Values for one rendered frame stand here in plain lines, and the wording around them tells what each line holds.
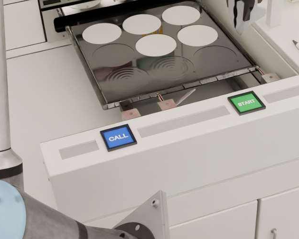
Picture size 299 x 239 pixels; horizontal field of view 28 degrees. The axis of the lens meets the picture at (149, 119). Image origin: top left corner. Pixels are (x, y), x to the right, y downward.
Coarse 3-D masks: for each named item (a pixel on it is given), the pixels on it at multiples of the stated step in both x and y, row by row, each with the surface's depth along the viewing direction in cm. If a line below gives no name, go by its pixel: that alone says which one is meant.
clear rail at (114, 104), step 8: (232, 72) 134; (240, 72) 134; (248, 72) 135; (200, 80) 132; (208, 80) 132; (216, 80) 133; (168, 88) 130; (176, 88) 131; (184, 88) 131; (136, 96) 129; (144, 96) 129; (152, 96) 129; (112, 104) 127
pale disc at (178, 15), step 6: (180, 6) 159; (186, 6) 158; (168, 12) 156; (174, 12) 156; (180, 12) 156; (186, 12) 156; (192, 12) 156; (198, 12) 156; (168, 18) 154; (174, 18) 154; (180, 18) 154; (186, 18) 154; (192, 18) 153; (174, 24) 152; (180, 24) 152; (186, 24) 151
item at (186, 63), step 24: (120, 24) 153; (168, 24) 152; (192, 24) 151; (96, 48) 145; (120, 48) 145; (192, 48) 143; (216, 48) 142; (96, 72) 137; (120, 72) 137; (144, 72) 136; (168, 72) 136; (192, 72) 135; (216, 72) 134; (120, 96) 130
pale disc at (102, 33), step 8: (96, 24) 154; (104, 24) 154; (112, 24) 153; (88, 32) 151; (96, 32) 151; (104, 32) 151; (112, 32) 150; (120, 32) 150; (88, 40) 148; (96, 40) 148; (104, 40) 148; (112, 40) 147
